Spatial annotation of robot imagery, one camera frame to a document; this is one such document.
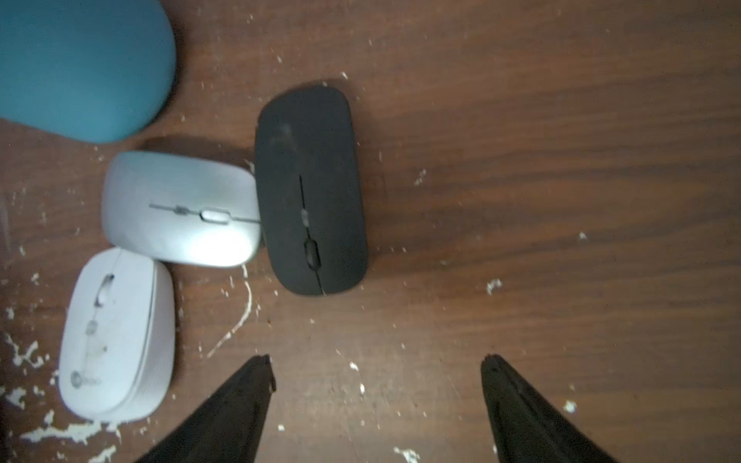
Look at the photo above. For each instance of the small white mouse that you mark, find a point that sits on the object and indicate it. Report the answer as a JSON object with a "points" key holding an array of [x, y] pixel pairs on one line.
{"points": [[118, 349]]}

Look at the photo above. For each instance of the black mouse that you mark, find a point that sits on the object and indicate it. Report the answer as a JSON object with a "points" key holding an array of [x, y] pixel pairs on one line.
{"points": [[309, 192]]}

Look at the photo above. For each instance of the teal ceramic vase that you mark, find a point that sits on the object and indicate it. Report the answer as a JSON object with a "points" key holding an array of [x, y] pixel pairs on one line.
{"points": [[92, 71]]}

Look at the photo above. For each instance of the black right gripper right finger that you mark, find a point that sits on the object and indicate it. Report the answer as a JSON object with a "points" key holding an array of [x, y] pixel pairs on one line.
{"points": [[525, 426]]}

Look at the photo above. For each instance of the silver flat mouse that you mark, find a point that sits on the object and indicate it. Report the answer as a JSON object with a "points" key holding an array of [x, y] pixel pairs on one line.
{"points": [[181, 209]]}

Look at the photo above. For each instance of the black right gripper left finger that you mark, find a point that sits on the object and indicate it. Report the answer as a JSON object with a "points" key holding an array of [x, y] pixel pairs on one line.
{"points": [[228, 426]]}

